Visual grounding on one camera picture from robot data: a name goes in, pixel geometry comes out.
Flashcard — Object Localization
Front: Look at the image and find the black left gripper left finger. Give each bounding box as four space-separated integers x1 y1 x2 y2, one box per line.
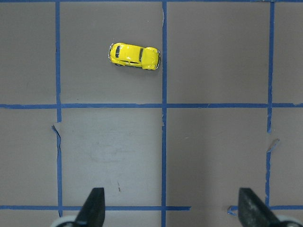
74 188 105 227

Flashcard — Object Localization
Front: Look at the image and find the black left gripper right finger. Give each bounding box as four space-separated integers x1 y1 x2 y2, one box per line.
238 188 281 227

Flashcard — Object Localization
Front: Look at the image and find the yellow toy beetle car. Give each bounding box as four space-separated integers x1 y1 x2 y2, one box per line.
108 43 161 70

